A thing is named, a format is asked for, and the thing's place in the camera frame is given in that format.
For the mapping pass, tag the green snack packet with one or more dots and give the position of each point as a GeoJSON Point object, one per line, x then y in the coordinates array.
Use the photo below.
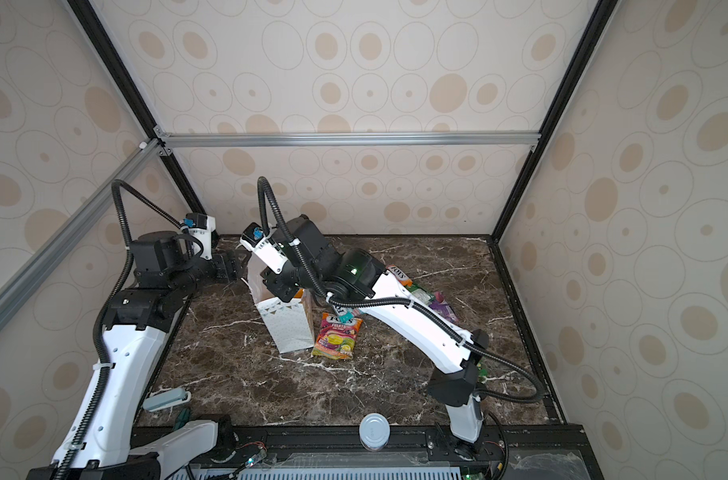
{"type": "Point", "coordinates": [421, 294]}

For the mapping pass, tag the purple snack packet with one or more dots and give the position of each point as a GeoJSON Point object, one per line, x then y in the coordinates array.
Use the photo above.
{"type": "Point", "coordinates": [441, 306]}

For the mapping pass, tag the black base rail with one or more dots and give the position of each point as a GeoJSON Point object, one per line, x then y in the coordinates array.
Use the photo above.
{"type": "Point", "coordinates": [338, 452]}

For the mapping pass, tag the white paper bag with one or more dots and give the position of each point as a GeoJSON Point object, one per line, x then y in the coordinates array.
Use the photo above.
{"type": "Point", "coordinates": [289, 323]}

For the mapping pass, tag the green packet near right arm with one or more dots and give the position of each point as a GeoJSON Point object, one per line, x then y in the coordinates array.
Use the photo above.
{"type": "Point", "coordinates": [482, 373]}

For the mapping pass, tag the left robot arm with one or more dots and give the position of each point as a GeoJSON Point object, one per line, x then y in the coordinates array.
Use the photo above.
{"type": "Point", "coordinates": [168, 261]}

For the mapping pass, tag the grey tool handle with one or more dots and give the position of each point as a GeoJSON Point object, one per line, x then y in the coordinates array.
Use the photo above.
{"type": "Point", "coordinates": [168, 399]}

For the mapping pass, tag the white round cap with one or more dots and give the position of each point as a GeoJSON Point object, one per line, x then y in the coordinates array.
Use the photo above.
{"type": "Point", "coordinates": [374, 432]}

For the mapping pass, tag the horizontal aluminium bar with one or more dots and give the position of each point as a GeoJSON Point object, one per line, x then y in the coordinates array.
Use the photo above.
{"type": "Point", "coordinates": [349, 139]}

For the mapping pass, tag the teal Fox's candy packet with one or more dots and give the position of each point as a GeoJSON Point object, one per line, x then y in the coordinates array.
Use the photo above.
{"type": "Point", "coordinates": [343, 315]}

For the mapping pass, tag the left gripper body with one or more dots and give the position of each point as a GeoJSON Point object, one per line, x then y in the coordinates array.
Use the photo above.
{"type": "Point", "coordinates": [219, 267]}

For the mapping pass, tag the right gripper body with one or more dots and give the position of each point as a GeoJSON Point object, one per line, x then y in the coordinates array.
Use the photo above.
{"type": "Point", "coordinates": [282, 284]}

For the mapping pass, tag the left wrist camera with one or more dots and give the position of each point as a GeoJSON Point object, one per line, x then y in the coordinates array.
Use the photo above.
{"type": "Point", "coordinates": [202, 227]}

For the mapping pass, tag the diagonal aluminium bar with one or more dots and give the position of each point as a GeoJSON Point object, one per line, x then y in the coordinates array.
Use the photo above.
{"type": "Point", "coordinates": [18, 290]}

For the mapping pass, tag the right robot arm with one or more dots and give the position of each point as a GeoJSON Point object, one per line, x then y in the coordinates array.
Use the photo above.
{"type": "Point", "coordinates": [362, 282]}

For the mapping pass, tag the pink Fox's candy packet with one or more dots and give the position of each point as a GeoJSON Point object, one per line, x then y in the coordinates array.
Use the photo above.
{"type": "Point", "coordinates": [400, 275]}

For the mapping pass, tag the pink fruit candy packet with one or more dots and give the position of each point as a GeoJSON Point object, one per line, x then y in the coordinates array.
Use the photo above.
{"type": "Point", "coordinates": [337, 337]}

